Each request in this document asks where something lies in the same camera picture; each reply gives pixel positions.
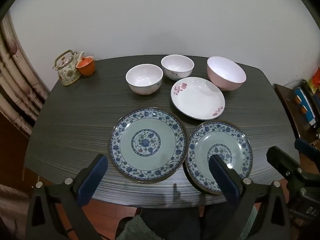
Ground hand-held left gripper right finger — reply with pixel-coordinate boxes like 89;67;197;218
208;154;292;240

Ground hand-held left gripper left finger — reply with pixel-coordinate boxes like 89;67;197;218
25;154;108;240

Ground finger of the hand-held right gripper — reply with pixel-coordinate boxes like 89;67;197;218
294;138;320;175
266;145;310;189

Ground blue floral patterned plate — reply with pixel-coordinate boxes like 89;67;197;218
108;107;187;183
183;120;253;195

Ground white rose print plate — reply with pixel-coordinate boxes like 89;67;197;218
171;77;225;120

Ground large pink bowl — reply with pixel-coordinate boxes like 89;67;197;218
207;56;247;91

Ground white bowl with pink band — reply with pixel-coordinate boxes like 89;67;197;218
125;64;164;95

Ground white bowl with blue band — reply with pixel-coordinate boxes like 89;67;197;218
161;54;195;81

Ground blue box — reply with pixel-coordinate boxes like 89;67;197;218
294;86;316;126

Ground dark wooden side cabinet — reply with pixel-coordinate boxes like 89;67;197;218
274;83;320;145

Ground person's dark trousers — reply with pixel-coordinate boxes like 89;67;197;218
139;204;253;240

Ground green fleece garment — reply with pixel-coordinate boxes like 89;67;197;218
116;215;153;240

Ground pile of colourful packets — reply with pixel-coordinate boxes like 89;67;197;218
308;67;320;92

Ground pink cloth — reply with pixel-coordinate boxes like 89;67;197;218
0;184;33;240

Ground floral ceramic teapot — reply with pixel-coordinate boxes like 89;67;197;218
52;49;85;87

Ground orange lidded cup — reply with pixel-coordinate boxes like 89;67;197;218
76;56;96;77

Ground beige patterned curtain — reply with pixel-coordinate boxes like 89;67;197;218
0;12;50;138

